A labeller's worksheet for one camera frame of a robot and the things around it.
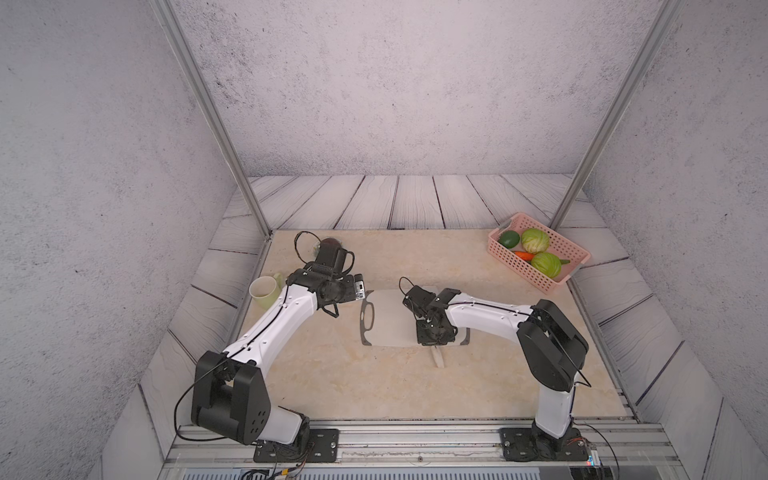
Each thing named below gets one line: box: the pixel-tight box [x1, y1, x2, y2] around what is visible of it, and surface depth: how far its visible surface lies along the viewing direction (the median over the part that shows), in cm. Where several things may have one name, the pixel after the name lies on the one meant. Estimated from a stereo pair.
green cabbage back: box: [521, 228, 550, 254], surface depth 111 cm
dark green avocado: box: [498, 230, 520, 249], surface depth 116 cm
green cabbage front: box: [531, 252, 562, 279], surface depth 102 cm
